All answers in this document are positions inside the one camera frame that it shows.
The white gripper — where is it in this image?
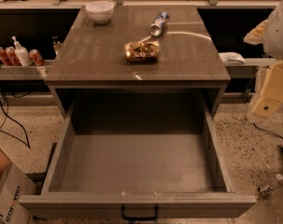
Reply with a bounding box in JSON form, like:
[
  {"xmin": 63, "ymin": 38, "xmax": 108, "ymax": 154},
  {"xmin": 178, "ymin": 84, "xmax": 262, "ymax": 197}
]
[{"xmin": 244, "ymin": 4, "xmax": 283, "ymax": 119}]

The orange can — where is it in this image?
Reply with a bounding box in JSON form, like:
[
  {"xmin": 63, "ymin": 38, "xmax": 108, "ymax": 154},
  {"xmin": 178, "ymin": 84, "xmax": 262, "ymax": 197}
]
[{"xmin": 125, "ymin": 41, "xmax": 160, "ymax": 63}]

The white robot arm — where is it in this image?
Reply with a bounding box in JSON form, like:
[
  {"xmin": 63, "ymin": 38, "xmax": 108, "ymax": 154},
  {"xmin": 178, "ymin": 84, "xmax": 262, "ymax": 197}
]
[{"xmin": 244, "ymin": 0, "xmax": 283, "ymax": 120}]

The blue silver can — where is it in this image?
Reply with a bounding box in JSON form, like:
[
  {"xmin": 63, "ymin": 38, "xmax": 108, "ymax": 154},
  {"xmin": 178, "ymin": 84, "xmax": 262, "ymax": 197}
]
[{"xmin": 149, "ymin": 12, "xmax": 169, "ymax": 36}]

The open grey top drawer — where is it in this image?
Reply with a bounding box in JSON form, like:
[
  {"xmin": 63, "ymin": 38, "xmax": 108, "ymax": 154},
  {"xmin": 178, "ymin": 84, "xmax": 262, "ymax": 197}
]
[{"xmin": 19, "ymin": 91, "xmax": 258, "ymax": 219}]

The red soda can right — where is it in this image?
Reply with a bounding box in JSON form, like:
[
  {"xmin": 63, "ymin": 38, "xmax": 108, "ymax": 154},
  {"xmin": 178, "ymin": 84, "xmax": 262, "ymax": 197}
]
[{"xmin": 29, "ymin": 49, "xmax": 45, "ymax": 66}]

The red soda can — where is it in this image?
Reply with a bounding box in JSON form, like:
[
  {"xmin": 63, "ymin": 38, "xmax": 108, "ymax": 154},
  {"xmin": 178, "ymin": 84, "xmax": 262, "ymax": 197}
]
[
  {"xmin": 5, "ymin": 47, "xmax": 21, "ymax": 66},
  {"xmin": 0, "ymin": 47, "xmax": 11, "ymax": 65},
  {"xmin": 29, "ymin": 49, "xmax": 45, "ymax": 66}
]

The red soda can middle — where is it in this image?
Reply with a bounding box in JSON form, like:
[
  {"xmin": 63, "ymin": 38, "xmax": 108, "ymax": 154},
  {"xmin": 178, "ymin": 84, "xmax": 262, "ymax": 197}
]
[{"xmin": 5, "ymin": 47, "xmax": 21, "ymax": 66}]

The red soda can left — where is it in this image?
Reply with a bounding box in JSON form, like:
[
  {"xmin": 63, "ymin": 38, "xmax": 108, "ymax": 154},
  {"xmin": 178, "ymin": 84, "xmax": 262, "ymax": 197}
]
[{"xmin": 0, "ymin": 47, "xmax": 11, "ymax": 65}]

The white folded cloth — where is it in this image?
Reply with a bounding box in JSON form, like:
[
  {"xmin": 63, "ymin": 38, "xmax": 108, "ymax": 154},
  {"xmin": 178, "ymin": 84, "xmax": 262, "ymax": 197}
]
[{"xmin": 219, "ymin": 52, "xmax": 246, "ymax": 64}]

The clear plastic bottle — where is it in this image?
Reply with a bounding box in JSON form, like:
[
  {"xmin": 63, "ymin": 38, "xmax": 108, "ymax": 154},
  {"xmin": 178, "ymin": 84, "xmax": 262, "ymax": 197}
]
[{"xmin": 258, "ymin": 174, "xmax": 283, "ymax": 196}]

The white bowl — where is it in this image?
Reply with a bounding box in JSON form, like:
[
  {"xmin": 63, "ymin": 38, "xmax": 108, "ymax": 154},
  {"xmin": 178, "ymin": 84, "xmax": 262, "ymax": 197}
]
[{"xmin": 85, "ymin": 0, "xmax": 114, "ymax": 24}]

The small dark bottle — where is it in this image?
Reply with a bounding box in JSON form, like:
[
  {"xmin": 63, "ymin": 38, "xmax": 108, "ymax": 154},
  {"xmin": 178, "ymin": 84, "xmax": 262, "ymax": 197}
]
[{"xmin": 52, "ymin": 36, "xmax": 62, "ymax": 54}]

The white pump bottle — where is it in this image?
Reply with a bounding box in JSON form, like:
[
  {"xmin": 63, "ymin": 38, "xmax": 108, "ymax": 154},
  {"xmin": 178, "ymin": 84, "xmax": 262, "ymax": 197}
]
[{"xmin": 12, "ymin": 36, "xmax": 32, "ymax": 66}]

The cardboard box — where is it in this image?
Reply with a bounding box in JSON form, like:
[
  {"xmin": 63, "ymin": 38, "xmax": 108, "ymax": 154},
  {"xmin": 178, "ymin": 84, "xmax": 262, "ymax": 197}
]
[{"xmin": 0, "ymin": 149, "xmax": 36, "ymax": 224}]

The black drawer handle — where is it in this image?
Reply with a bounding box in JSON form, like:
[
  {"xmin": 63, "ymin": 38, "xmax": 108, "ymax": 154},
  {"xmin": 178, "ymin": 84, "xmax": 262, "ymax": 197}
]
[{"xmin": 120, "ymin": 205, "xmax": 159, "ymax": 222}]

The black cable left floor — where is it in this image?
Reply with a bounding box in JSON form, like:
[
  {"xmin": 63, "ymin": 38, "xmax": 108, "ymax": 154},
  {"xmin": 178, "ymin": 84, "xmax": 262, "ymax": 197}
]
[{"xmin": 0, "ymin": 83, "xmax": 32, "ymax": 149}]

